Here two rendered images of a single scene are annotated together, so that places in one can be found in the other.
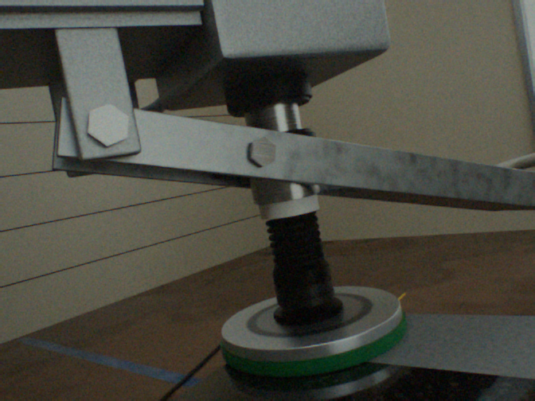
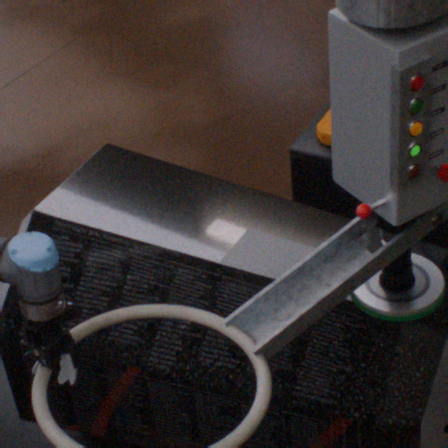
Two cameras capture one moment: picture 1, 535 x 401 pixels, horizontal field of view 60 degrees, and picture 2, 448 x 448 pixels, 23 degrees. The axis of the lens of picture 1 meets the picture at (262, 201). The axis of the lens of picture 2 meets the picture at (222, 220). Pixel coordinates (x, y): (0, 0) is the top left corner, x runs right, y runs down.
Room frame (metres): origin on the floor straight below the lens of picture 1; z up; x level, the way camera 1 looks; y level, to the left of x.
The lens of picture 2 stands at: (2.39, -0.51, 2.58)
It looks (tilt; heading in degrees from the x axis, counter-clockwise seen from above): 38 degrees down; 177
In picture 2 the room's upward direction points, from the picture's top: 7 degrees counter-clockwise
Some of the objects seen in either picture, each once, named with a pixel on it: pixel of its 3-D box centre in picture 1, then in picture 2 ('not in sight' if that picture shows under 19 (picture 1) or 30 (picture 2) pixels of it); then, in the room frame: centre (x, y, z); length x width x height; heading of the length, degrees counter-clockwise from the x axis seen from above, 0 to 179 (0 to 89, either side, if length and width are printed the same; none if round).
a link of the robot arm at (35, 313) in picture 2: not in sight; (43, 301); (0.72, -0.81, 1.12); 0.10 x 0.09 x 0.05; 55
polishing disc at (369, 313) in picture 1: (309, 317); (397, 282); (0.55, -0.03, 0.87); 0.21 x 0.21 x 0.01
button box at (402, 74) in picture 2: not in sight; (410, 125); (0.68, -0.04, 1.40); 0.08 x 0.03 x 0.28; 116
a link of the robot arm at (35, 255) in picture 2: not in sight; (34, 267); (0.71, -0.81, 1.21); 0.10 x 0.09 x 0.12; 66
